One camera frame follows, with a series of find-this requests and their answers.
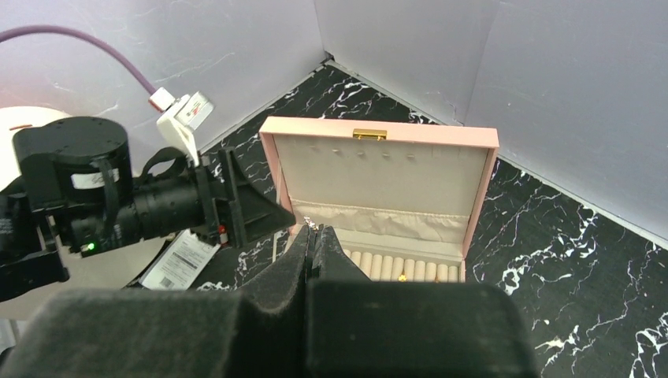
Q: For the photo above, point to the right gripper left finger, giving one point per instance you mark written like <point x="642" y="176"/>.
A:
<point x="254" y="331"/>

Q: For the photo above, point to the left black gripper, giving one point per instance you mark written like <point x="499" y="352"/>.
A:
<point x="77" y="170"/>

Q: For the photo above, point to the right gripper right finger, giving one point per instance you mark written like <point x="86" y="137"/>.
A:
<point x="360" y="328"/>

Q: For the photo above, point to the pink jewelry box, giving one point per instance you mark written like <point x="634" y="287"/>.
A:
<point x="403" y="199"/>

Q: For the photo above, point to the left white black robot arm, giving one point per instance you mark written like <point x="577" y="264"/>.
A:
<point x="30" y="245"/>

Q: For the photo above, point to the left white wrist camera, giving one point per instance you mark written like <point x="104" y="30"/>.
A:
<point x="179" y="119"/>

